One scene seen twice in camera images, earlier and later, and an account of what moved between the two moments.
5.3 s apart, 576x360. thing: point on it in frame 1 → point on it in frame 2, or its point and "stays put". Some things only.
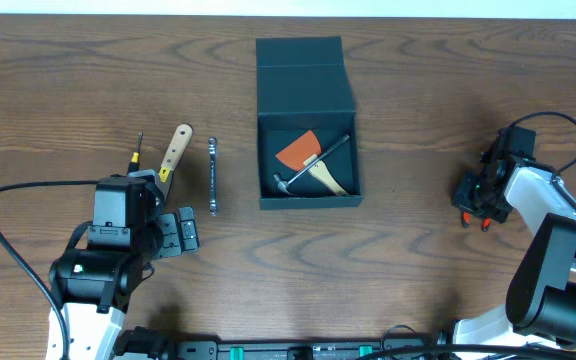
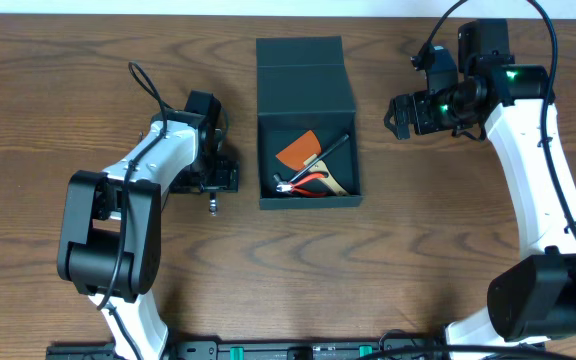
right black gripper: x=462 y=200 → x=423 y=102
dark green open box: x=302 y=86 stays put
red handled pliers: x=466 y=219 → x=291 y=186
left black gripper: x=172 y=234 → x=220 y=176
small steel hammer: x=283 y=185 stays put
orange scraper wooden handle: x=302 y=153 stays put
